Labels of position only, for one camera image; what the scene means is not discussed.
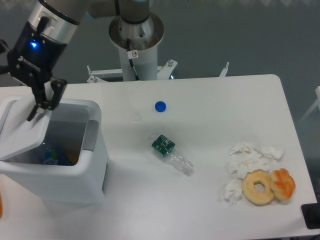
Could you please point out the small crumpled white tissue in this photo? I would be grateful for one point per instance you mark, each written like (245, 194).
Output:
(232, 192)

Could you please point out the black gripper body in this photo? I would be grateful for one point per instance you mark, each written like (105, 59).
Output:
(34, 55)

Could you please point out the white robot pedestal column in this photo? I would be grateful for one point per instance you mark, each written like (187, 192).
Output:
(145, 62)

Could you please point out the white metal base frame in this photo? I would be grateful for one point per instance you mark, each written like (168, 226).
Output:
(98, 76)

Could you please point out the white frame at right edge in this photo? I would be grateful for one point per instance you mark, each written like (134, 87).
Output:
(314, 106)

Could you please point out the clear crushed plastic bottle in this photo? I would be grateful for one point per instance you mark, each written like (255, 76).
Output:
(167, 151)

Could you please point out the blue labelled bottle in bin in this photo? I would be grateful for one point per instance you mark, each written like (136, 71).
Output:
(55, 156)

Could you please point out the white trash can lid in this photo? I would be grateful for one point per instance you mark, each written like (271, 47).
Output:
(17, 134)

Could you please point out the large crumpled white tissue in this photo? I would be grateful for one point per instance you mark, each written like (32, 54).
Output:
(248, 157)

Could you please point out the plain ring doughnut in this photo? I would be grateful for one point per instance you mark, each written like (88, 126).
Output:
(256, 188)

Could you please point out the white bottle cap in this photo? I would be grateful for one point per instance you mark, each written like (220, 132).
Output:
(136, 116)

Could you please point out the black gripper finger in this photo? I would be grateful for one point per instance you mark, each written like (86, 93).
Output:
(58, 87)
(3, 57)

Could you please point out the orange twisted bread roll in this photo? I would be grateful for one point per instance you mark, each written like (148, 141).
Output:
(282, 184)

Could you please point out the orange item inside bin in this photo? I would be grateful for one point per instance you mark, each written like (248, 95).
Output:
(73, 157)

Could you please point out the blue bottle cap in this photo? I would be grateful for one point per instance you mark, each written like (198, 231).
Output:
(160, 106)

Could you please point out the white trash can body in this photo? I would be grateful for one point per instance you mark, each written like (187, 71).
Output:
(74, 126)

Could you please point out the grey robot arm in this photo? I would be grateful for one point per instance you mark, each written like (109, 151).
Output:
(49, 29)

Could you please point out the black device at table corner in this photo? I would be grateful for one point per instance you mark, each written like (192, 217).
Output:
(311, 215)

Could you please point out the orange object at left edge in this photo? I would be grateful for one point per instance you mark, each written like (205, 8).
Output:
(1, 207)

